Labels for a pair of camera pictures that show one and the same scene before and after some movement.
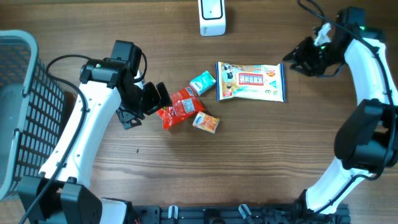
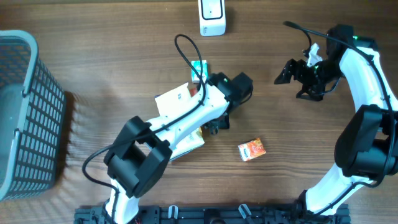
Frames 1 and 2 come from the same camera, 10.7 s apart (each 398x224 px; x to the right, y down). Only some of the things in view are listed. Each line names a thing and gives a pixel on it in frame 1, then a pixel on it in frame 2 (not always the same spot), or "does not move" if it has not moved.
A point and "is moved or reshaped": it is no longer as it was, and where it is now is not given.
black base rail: x=299 y=214 does not move
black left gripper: x=155 y=100 → x=224 y=124
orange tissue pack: x=206 y=122 is moved or reshaped
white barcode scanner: x=212 y=17 does not move
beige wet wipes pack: x=250 y=81 → x=168 y=101
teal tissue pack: x=202 y=83 is moved or reshaped
